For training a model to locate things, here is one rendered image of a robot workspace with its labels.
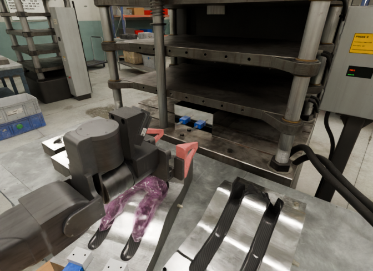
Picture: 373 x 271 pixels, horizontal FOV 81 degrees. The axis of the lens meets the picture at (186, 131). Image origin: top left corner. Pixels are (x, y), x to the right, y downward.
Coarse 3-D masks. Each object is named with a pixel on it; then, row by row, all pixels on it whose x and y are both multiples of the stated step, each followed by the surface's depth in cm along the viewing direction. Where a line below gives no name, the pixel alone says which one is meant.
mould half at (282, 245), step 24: (216, 192) 72; (216, 216) 67; (240, 216) 65; (288, 216) 62; (192, 240) 61; (240, 240) 61; (288, 240) 58; (168, 264) 55; (216, 264) 55; (240, 264) 55; (264, 264) 55; (288, 264) 55
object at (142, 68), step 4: (116, 40) 592; (120, 40) 574; (124, 40) 560; (128, 40) 560; (124, 64) 606; (128, 64) 598; (132, 64) 599; (136, 64) 599; (140, 64) 599; (136, 68) 566; (140, 68) 555; (144, 68) 555; (148, 68) 555; (152, 68) 554; (148, 72) 527
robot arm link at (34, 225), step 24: (48, 192) 29; (72, 192) 30; (0, 216) 26; (24, 216) 26; (48, 216) 26; (0, 240) 23; (24, 240) 24; (48, 240) 26; (72, 240) 29; (0, 264) 23; (24, 264) 25
